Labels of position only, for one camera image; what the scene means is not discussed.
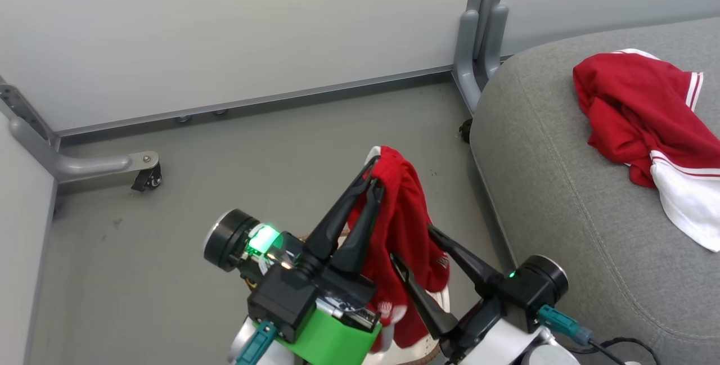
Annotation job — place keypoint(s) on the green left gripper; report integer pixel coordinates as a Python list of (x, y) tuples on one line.
[(337, 337)]

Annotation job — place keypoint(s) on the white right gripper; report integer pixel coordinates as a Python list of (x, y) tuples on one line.
[(489, 337)]

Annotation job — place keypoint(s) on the red and white jersey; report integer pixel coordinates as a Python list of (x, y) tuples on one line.
[(402, 224)]

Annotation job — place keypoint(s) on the red white sports shirt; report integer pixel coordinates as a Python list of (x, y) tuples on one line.
[(630, 106)]

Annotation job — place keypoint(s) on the grey fabric sofa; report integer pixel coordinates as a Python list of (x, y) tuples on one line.
[(562, 185)]

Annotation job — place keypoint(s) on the white laundry basket brown rim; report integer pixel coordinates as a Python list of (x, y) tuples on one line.
[(442, 300)]

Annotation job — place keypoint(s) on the small black caster wheel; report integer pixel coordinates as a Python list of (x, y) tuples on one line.
[(466, 131)]

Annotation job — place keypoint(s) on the black caster wheel with brake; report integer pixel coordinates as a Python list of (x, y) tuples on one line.
[(147, 178)]

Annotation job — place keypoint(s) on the grey partition foot with plate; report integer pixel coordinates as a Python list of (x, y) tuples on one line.
[(90, 165)]

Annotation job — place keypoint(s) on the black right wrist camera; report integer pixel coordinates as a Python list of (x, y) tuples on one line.
[(534, 292)]

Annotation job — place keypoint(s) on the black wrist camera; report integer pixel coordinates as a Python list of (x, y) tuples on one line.
[(534, 292), (281, 303)]

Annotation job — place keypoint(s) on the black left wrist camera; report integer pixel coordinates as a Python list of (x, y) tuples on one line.
[(281, 303)]

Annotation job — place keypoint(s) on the teal right camera connector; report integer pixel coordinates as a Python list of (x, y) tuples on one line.
[(562, 324)]

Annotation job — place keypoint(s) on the teal camera connector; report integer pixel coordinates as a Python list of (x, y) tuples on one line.
[(260, 342), (562, 324)]

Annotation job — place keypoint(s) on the teal left camera connector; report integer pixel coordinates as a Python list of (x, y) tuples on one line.
[(260, 342)]

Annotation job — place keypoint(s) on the grey partition base rail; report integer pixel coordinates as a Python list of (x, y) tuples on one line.
[(253, 100)]

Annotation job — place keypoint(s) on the grey partition edge rail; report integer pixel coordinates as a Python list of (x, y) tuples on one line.
[(45, 264)]

